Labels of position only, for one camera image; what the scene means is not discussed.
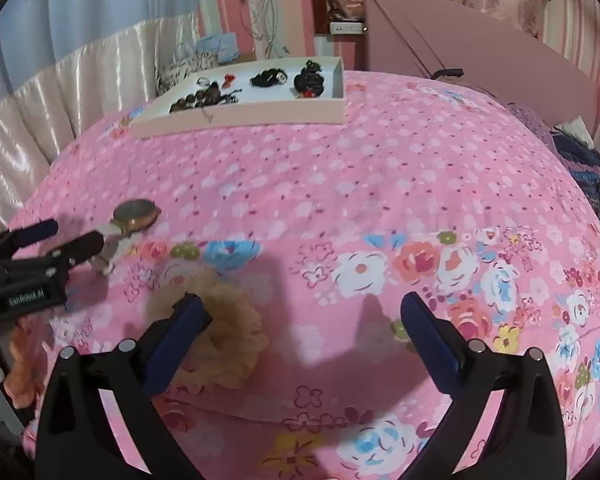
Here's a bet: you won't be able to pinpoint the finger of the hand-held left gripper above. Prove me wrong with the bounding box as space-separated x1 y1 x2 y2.
42 231 106 273
0 219 60 263

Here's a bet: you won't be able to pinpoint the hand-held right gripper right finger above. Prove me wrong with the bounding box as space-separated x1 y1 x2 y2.
400 291 567 480

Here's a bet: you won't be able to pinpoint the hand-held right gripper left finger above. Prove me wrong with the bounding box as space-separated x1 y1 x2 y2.
34 294 213 480

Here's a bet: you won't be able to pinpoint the peach fluffy scrunchie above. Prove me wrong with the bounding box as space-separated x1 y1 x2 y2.
167 265 270 391

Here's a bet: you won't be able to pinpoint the gold watch with white strap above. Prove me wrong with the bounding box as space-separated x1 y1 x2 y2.
92 199 162 276

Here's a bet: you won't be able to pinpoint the brown wooden bead bracelet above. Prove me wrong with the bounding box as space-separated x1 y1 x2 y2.
169 95 203 114

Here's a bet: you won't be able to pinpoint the patterned bead bracelet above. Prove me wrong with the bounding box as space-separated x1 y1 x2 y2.
200 85 243 108

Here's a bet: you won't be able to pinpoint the white shallow box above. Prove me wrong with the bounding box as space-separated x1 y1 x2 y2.
131 56 346 140

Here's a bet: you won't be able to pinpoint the jade pendant with black cord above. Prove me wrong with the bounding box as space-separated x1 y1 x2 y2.
250 67 288 88

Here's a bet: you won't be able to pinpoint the black scrunchie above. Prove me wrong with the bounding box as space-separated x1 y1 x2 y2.
293 72 326 96

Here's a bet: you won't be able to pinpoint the orange fluffy scrunchie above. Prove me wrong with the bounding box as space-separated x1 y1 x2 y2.
2 317 51 408

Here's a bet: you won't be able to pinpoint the pink floral blanket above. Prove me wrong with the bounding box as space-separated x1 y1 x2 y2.
5 67 600 480

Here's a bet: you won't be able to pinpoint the cream satin curtain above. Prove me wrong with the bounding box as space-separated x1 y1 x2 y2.
0 12 203 231

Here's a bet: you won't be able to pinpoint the printed tote bag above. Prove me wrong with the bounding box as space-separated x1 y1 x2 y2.
155 52 241 96

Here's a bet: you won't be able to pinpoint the dark blue patterned cloth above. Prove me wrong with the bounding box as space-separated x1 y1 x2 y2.
550 130 600 231

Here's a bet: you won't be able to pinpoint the purple dotted cloth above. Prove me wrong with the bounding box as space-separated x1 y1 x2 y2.
507 102 561 156

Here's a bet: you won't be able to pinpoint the blue gift bag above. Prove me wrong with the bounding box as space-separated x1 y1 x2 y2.
197 34 238 61

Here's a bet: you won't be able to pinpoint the white pillow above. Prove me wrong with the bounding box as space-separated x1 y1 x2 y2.
555 116 593 148

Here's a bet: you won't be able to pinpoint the pink headboard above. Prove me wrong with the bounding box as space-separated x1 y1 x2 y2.
364 0 598 136

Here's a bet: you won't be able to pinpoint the hanging charging cables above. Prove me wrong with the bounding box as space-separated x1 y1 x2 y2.
252 0 291 58

